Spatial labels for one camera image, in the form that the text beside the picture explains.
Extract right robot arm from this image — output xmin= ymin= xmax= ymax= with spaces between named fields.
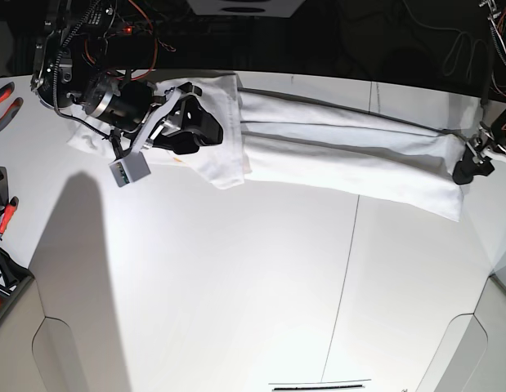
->
xmin=31 ymin=1 xmax=223 ymax=158

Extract black power strip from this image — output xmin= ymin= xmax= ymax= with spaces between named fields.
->
xmin=111 ymin=20 xmax=234 ymax=36

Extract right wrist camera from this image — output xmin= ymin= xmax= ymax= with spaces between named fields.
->
xmin=109 ymin=152 xmax=151 ymax=188

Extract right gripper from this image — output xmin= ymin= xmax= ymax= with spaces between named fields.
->
xmin=132 ymin=82 xmax=223 ymax=155

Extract orange handled tool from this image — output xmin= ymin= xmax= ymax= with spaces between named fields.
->
xmin=0 ymin=197 xmax=19 ymax=240

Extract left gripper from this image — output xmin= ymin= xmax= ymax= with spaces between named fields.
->
xmin=452 ymin=128 xmax=506 ymax=185

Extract white printed t-shirt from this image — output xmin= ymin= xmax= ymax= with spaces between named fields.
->
xmin=66 ymin=71 xmax=466 ymax=224

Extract white cable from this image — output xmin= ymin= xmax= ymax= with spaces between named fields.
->
xmin=440 ymin=24 xmax=495 ymax=82

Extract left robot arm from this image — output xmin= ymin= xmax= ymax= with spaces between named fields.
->
xmin=452 ymin=1 xmax=506 ymax=185

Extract orange grey pliers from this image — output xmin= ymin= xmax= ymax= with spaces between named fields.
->
xmin=0 ymin=82 xmax=24 ymax=137

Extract white box at top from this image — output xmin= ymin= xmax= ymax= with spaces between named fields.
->
xmin=187 ymin=0 xmax=304 ymax=18

